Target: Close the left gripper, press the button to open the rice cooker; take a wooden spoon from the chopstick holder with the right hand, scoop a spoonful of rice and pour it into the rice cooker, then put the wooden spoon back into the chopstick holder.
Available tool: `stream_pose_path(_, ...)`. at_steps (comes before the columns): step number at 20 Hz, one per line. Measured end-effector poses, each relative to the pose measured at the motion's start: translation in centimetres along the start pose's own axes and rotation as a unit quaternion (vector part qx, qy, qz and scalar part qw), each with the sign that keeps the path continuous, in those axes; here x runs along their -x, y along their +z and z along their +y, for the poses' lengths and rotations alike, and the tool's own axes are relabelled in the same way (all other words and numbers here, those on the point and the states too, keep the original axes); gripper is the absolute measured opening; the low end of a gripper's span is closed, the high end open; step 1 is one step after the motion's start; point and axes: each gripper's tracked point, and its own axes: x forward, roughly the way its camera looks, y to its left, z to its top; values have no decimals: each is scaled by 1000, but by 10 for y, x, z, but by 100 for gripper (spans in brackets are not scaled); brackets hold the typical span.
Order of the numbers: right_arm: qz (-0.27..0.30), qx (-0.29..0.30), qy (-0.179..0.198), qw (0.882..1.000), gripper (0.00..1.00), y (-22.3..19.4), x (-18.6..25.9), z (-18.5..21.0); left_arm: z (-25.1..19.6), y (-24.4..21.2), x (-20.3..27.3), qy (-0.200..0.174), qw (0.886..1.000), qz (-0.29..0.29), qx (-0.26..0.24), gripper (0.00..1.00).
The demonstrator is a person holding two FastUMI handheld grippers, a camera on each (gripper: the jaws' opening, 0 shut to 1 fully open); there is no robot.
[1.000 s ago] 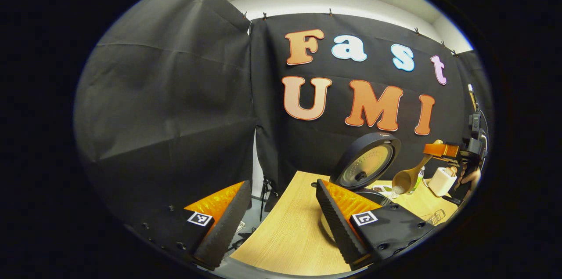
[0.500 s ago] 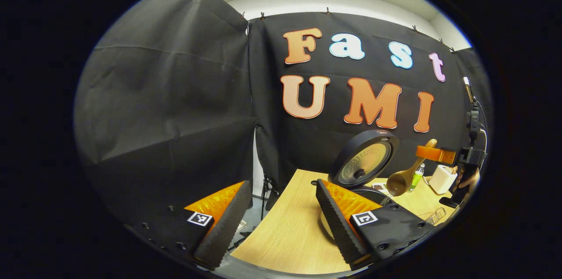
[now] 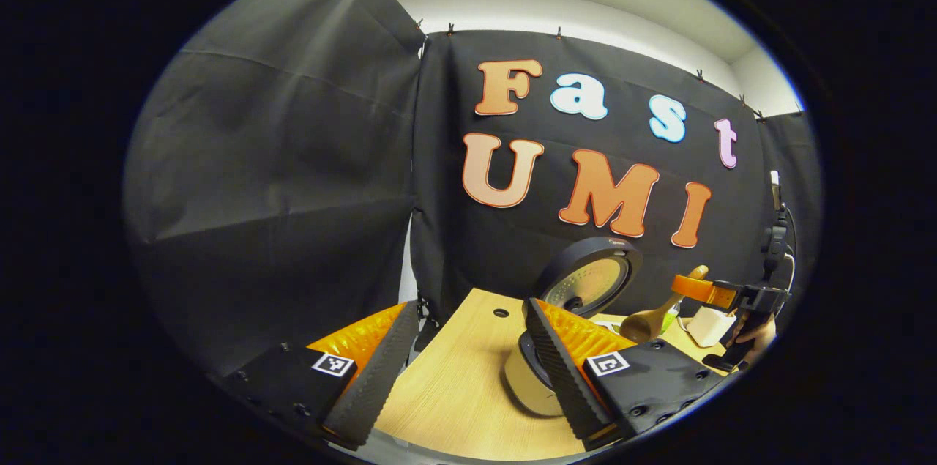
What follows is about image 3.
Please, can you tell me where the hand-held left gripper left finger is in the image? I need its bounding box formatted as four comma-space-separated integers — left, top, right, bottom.
218, 300, 420, 451

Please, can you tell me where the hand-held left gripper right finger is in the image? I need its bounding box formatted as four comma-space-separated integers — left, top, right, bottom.
521, 296, 726, 452

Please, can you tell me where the wooden spoon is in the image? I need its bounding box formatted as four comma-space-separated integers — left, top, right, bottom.
619, 265, 709, 344

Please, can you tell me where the black silver rice cooker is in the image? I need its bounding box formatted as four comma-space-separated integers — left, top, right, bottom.
504, 237, 645, 419

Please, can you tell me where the white toaster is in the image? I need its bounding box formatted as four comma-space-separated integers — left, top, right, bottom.
686, 306, 737, 349

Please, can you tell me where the black tripod stand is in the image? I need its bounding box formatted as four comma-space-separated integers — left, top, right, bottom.
761, 171, 797, 294

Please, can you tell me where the black light stand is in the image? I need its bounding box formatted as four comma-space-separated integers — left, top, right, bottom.
415, 295, 442, 352

